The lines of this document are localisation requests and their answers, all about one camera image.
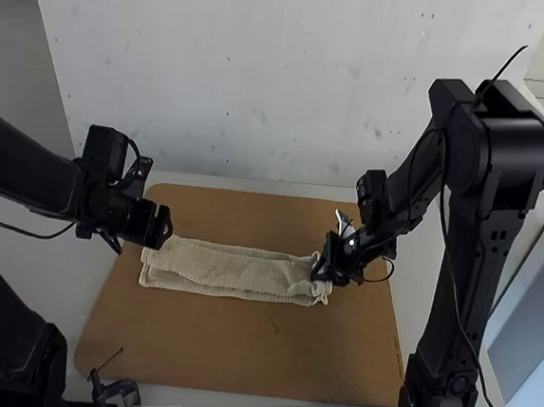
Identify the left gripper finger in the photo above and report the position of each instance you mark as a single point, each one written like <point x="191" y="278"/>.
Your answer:
<point x="165" y="225"/>

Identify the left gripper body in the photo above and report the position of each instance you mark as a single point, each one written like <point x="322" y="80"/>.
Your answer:
<point x="140" y="223"/>

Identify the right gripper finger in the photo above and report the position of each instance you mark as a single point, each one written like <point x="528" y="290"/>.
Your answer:
<point x="324" y="272"/>

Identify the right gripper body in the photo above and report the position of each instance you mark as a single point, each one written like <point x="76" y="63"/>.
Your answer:
<point x="350" y="255"/>

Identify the pale towel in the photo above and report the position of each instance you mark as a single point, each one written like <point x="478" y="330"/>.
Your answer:
<point x="237" y="272"/>

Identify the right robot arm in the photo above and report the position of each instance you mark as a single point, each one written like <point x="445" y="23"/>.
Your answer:
<point x="495" y="151"/>

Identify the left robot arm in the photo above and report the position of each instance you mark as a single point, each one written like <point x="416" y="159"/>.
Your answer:
<point x="27" y="172"/>

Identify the cork mat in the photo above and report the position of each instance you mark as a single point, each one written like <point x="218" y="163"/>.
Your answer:
<point x="240" y="343"/>

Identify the black clamp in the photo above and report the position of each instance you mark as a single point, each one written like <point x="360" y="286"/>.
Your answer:
<point x="110" y="394"/>

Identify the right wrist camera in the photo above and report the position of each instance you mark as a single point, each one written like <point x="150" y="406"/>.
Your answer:
<point x="343" y="221"/>

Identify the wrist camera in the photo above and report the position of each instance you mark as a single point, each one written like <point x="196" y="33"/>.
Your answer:
<point x="343" y="221"/>
<point x="140" y="175"/>

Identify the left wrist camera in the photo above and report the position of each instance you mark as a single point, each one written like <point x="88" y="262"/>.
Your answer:
<point x="140" y="175"/>

